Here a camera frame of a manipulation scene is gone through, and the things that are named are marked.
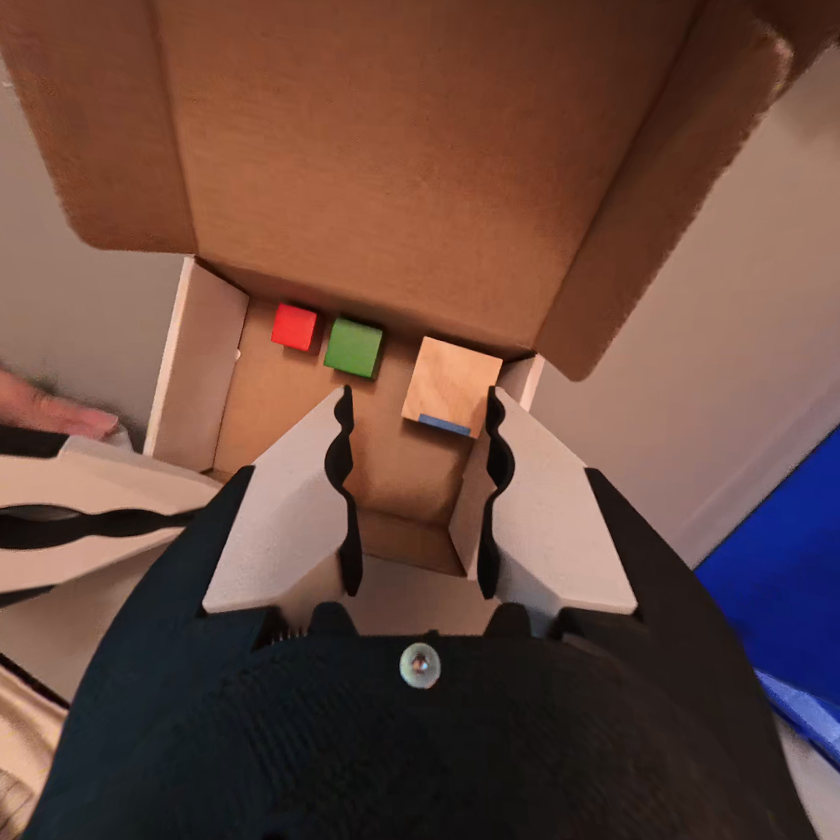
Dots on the natural wooden cube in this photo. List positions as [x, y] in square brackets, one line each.
[449, 384]

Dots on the green wooden cube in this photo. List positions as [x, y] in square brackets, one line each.
[353, 348]

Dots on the person's left hand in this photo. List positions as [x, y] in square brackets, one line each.
[46, 410]

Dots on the blue plastic bin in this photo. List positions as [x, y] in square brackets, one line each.
[781, 558]

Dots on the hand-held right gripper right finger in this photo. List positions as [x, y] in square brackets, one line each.
[558, 531]

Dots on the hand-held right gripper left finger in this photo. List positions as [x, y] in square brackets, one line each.
[282, 525]

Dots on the red wooden cube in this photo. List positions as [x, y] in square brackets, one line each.
[294, 326]

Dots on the white cardboard mailer box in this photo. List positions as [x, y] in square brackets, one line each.
[394, 164]

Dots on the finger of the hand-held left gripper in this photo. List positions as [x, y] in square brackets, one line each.
[79, 564]
[98, 482]

